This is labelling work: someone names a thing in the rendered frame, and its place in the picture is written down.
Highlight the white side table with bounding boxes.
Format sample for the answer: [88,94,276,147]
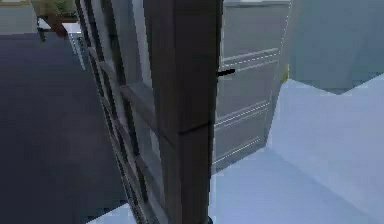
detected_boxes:
[35,17,84,43]

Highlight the dark brown shelf unit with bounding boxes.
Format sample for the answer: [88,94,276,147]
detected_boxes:
[74,0,224,224]

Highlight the grey panelled room door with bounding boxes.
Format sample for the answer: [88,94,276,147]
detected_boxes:
[211,0,293,174]

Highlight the black door handle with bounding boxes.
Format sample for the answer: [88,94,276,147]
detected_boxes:
[217,68,236,78]

